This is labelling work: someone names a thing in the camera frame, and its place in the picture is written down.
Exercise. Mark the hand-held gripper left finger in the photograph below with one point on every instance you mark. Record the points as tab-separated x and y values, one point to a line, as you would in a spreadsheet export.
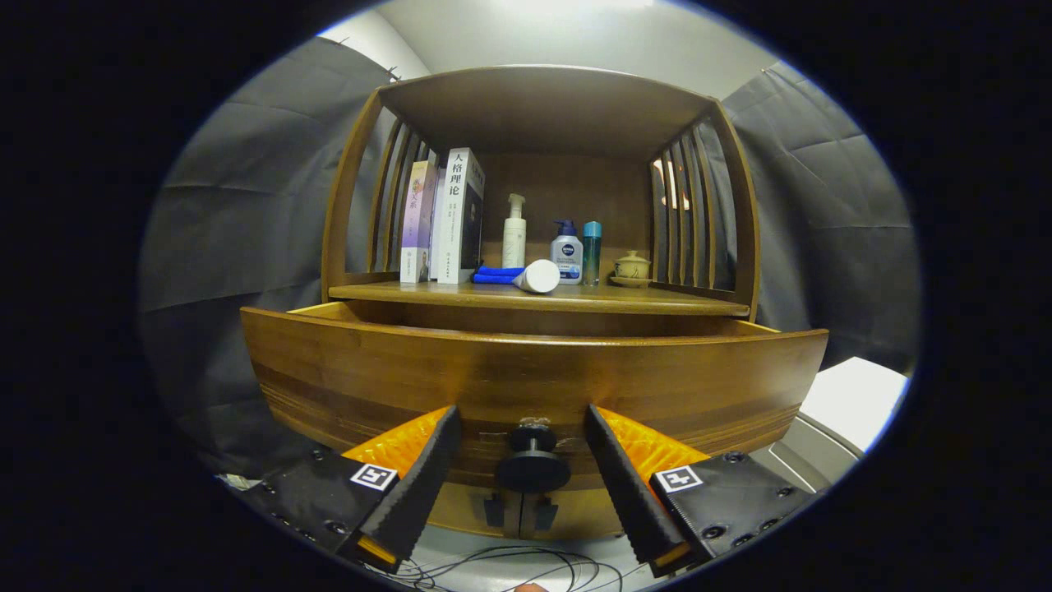
423	485

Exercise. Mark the black drawer knob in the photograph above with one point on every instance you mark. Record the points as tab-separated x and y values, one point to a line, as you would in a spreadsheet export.
532	469

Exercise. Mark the brown wooden cabinet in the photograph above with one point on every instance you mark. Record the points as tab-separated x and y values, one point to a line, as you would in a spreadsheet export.
542	107

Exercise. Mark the white pump bottle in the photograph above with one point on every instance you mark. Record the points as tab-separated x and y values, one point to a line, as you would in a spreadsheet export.
514	234

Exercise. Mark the white bottle with blue cap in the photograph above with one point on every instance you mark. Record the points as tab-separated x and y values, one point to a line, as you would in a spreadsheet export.
567	255

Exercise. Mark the beige lidded teacup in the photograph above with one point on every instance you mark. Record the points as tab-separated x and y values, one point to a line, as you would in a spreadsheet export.
632	267

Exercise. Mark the wooden cabinet door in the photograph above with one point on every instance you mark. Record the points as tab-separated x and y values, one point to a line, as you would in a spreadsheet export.
588	514
464	510

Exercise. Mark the black backdrop cloth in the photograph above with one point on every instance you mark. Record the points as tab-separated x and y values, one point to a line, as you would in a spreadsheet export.
246	205

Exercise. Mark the purple book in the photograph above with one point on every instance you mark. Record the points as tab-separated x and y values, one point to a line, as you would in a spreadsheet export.
417	222

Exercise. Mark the teal slim bottle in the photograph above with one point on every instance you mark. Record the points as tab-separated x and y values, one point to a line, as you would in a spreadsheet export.
592	251

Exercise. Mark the white boxy object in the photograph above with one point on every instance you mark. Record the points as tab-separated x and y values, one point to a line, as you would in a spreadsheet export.
855	403

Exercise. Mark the blue folded cloth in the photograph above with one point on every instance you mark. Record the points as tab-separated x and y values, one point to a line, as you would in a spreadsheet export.
493	275

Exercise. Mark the white thick book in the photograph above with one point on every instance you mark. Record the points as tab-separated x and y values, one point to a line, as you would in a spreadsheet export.
456	218

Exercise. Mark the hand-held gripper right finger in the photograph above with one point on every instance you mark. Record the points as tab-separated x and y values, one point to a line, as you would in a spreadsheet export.
625	485

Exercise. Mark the brown wooden drawer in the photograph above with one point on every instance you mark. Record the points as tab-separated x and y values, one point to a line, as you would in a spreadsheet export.
526	370

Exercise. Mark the white green tube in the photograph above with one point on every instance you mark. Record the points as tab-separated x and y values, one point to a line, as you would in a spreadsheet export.
540	276

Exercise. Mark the wooden countertop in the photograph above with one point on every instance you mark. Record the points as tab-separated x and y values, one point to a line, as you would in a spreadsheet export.
641	298

